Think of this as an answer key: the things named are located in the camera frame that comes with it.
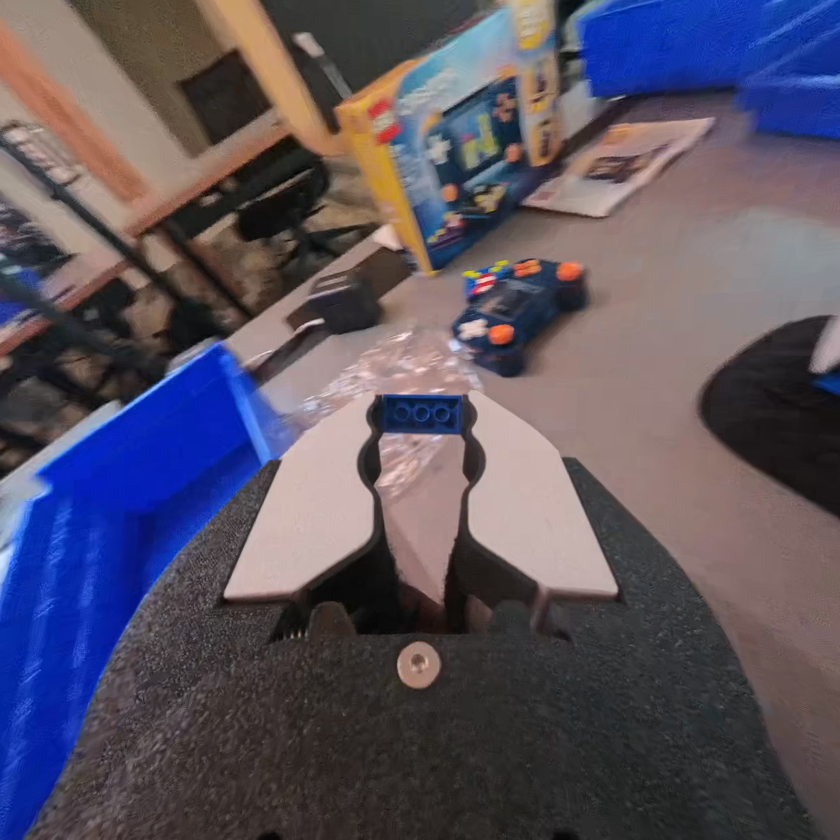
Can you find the black foam-lined case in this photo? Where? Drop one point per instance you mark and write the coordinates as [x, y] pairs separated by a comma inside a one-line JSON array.
[[754, 426]]

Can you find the clear plastic bag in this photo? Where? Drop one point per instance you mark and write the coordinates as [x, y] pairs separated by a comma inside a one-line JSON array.
[[407, 367]]

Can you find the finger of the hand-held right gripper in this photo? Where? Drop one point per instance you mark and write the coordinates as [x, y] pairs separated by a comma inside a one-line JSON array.
[[827, 348]]

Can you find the blue toy brick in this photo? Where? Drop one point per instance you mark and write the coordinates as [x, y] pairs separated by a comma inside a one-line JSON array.
[[420, 413]]

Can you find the colourful toy set box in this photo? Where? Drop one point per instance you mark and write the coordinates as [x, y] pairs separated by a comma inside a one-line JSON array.
[[459, 164]]

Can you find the small dark blue box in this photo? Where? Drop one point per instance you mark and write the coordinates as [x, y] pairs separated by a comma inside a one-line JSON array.
[[344, 302]]

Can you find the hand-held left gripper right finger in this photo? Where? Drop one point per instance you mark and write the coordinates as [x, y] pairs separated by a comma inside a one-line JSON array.
[[531, 518]]

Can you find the wooden desk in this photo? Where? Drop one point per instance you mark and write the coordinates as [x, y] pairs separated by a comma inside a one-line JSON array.
[[210, 170]]

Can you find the black office chair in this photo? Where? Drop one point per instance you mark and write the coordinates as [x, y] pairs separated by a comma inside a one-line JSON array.
[[282, 203]]

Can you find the instruction booklet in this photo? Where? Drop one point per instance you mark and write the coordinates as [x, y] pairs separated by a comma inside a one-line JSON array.
[[623, 164]]

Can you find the toy handheld game console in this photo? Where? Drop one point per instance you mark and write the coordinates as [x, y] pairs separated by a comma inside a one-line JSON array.
[[512, 315]]

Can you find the blue plastic bin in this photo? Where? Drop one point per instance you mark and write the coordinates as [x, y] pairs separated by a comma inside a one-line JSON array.
[[98, 525], [656, 52], [787, 111]]

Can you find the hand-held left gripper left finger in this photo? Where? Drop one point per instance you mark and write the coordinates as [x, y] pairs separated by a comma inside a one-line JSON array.
[[308, 518]]

